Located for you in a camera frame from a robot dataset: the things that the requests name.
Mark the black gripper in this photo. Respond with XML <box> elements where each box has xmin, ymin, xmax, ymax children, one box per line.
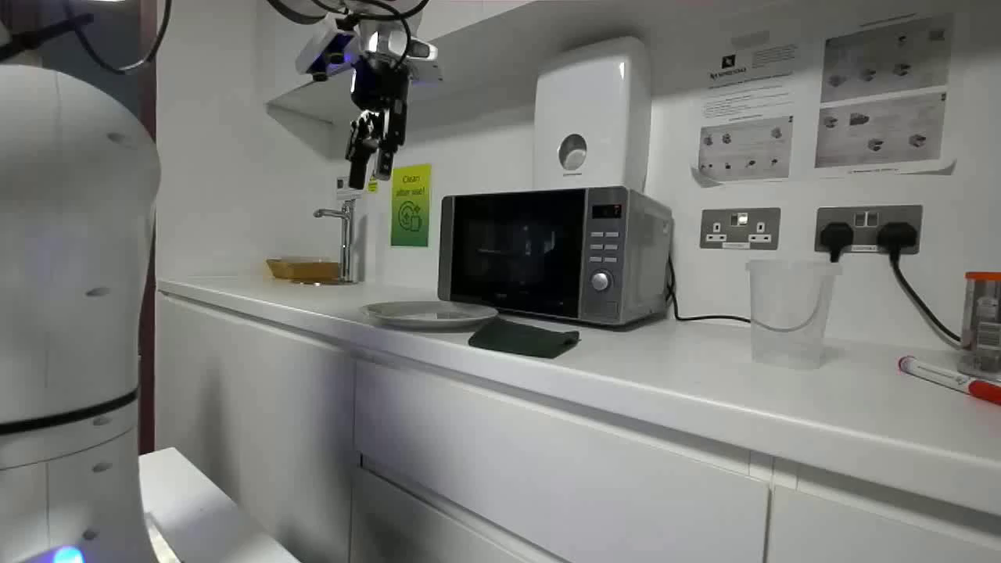
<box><xmin>343</xmin><ymin>59</ymin><xmax>413</xmax><ymax>194</ymax></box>

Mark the dark green cloth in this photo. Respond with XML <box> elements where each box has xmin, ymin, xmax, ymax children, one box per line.
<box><xmin>465</xmin><ymin>315</ymin><xmax>581</xmax><ymax>363</ymax></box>

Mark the silver microwave oven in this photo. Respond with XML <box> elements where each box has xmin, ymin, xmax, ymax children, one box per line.
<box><xmin>433</xmin><ymin>186</ymin><xmax>675</xmax><ymax>333</ymax></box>

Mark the white cabinet door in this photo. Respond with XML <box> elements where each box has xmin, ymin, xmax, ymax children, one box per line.
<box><xmin>152</xmin><ymin>295</ymin><xmax>363</xmax><ymax>563</ymax></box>

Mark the green yellow poster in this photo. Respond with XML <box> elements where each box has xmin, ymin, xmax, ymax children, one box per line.
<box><xmin>389</xmin><ymin>163</ymin><xmax>433</xmax><ymax>251</ymax></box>

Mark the chrome sink faucet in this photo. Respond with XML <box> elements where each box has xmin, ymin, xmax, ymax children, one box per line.
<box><xmin>308</xmin><ymin>191</ymin><xmax>370</xmax><ymax>288</ymax></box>

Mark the amber shallow tray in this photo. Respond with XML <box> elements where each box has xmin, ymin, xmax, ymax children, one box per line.
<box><xmin>261</xmin><ymin>256</ymin><xmax>346</xmax><ymax>288</ymax></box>

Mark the grey round plate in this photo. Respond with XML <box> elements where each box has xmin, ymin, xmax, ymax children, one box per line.
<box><xmin>363</xmin><ymin>297</ymin><xmax>500</xmax><ymax>335</ymax></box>

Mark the white paper towel dispenser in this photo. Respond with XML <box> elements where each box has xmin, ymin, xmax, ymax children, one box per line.
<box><xmin>531</xmin><ymin>36</ymin><xmax>654</xmax><ymax>194</ymax></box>

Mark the white wide drawer front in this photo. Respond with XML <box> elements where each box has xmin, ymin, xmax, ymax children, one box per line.
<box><xmin>352</xmin><ymin>357</ymin><xmax>774</xmax><ymax>563</ymax></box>

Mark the white low drawer front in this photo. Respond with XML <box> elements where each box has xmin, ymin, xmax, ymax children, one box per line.
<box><xmin>352</xmin><ymin>467</ymin><xmax>558</xmax><ymax>563</ymax></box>

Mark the white robot mounting table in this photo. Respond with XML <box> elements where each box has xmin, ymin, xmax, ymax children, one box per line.
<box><xmin>137</xmin><ymin>448</ymin><xmax>300</xmax><ymax>563</ymax></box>

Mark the clear plastic cup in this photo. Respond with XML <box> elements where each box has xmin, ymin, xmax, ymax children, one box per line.
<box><xmin>745</xmin><ymin>256</ymin><xmax>841</xmax><ymax>370</ymax></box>

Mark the black power plug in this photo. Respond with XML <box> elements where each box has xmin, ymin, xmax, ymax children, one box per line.
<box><xmin>817</xmin><ymin>218</ymin><xmax>858</xmax><ymax>262</ymax></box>

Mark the silver socket with plugs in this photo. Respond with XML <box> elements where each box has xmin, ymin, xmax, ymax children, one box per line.
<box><xmin>812</xmin><ymin>204</ymin><xmax>927</xmax><ymax>256</ymax></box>

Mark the red white marker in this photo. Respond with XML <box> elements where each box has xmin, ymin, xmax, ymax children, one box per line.
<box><xmin>898</xmin><ymin>354</ymin><xmax>1001</xmax><ymax>408</ymax></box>

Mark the jar with orange lid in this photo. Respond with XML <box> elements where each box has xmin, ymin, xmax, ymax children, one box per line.
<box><xmin>961</xmin><ymin>268</ymin><xmax>1001</xmax><ymax>377</ymax></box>

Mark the white narrow drawer front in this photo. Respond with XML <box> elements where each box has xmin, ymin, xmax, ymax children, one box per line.
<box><xmin>762</xmin><ymin>480</ymin><xmax>1001</xmax><ymax>563</ymax></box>

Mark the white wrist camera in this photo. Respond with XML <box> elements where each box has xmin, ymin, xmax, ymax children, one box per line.
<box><xmin>295</xmin><ymin>26</ymin><xmax>367</xmax><ymax>85</ymax></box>

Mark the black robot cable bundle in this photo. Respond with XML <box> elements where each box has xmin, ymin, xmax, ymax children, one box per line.
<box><xmin>58</xmin><ymin>0</ymin><xmax>441</xmax><ymax>75</ymax></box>

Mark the black microwave power cable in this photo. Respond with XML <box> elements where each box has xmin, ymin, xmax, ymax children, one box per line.
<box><xmin>666</xmin><ymin>261</ymin><xmax>755</xmax><ymax>324</ymax></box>

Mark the silver double wall socket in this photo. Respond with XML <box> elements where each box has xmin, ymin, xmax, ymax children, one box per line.
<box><xmin>698</xmin><ymin>204</ymin><xmax>782</xmax><ymax>251</ymax></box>

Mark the black plug with cable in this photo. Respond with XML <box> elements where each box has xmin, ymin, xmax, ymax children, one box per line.
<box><xmin>873</xmin><ymin>218</ymin><xmax>965</xmax><ymax>354</ymax></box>

